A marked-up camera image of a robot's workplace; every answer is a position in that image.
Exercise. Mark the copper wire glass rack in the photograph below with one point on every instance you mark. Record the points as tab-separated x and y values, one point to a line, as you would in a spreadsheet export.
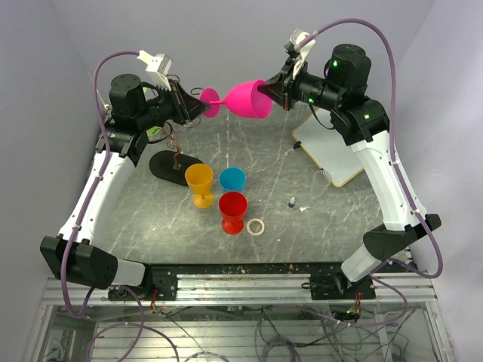
170	164

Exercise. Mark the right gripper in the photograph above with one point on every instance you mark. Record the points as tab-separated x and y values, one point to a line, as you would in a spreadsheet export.
281	87

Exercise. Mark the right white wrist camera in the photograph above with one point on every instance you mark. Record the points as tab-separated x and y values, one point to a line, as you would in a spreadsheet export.
299	45

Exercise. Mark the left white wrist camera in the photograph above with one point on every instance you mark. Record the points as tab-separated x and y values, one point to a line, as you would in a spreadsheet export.
157	68

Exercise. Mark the aluminium mounting rail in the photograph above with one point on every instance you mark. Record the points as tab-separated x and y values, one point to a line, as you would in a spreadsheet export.
285	289

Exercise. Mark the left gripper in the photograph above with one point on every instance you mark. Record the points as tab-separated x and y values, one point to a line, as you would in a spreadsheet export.
187	106

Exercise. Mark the pink plastic wine glass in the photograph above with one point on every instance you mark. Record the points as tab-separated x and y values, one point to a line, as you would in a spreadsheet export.
244	100

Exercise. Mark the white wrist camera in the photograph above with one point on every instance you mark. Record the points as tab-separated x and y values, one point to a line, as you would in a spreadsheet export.
299	45
157	68

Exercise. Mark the red plastic wine glass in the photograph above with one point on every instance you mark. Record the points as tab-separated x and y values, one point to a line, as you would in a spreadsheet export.
233	207

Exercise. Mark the green plastic wine glass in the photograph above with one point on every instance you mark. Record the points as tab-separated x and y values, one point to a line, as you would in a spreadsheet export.
154	132

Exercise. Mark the orange plastic wine glass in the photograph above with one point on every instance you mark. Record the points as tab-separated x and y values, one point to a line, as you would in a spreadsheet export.
199	178

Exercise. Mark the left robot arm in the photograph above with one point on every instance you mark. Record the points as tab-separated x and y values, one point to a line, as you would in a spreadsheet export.
74	255

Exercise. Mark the white tape roll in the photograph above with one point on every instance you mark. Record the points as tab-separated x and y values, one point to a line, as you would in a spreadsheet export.
255	227

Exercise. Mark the white board yellow rim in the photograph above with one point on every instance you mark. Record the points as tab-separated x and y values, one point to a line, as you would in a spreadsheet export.
328	151

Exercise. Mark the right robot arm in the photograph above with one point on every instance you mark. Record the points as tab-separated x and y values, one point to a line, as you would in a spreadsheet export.
364	126

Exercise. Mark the blue plastic wine glass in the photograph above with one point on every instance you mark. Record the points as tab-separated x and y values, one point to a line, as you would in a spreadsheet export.
232	179

